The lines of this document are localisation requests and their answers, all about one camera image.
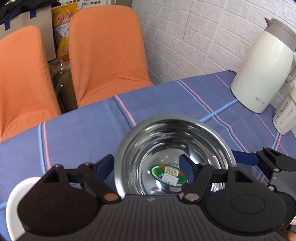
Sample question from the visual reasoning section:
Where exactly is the stainless steel bowl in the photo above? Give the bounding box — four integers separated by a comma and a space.
114, 115, 236, 198

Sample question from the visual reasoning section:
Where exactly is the white plastic bowl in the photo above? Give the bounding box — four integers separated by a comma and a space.
6, 177, 41, 240

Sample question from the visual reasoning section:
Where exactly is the blue plaid tablecloth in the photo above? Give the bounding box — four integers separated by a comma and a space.
1, 71, 295, 240

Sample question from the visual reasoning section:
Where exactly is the white cup with label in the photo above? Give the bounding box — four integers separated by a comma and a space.
273, 85, 296, 135

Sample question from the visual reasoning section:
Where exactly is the white thermos jug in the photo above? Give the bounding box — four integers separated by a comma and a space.
230, 19, 295, 113

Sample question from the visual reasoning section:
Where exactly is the left orange chair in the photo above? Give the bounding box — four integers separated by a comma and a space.
1, 26, 61, 142

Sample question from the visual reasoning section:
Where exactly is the orange chair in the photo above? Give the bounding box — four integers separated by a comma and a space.
1, 26, 61, 142
69, 6, 152, 108

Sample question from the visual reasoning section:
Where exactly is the clear plastic wrapped package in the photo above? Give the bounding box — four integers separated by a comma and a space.
49, 58, 78, 114

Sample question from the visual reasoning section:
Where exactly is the right orange chair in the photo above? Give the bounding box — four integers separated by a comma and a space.
69, 6, 152, 108

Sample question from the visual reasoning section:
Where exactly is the yellow snack bag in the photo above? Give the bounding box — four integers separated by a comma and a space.
52, 1, 78, 61

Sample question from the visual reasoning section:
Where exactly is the cardboard box blue tape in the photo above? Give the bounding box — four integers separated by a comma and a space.
1, 4, 56, 61

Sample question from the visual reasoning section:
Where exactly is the black cloth on box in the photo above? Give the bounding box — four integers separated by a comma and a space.
1, 0, 61, 25

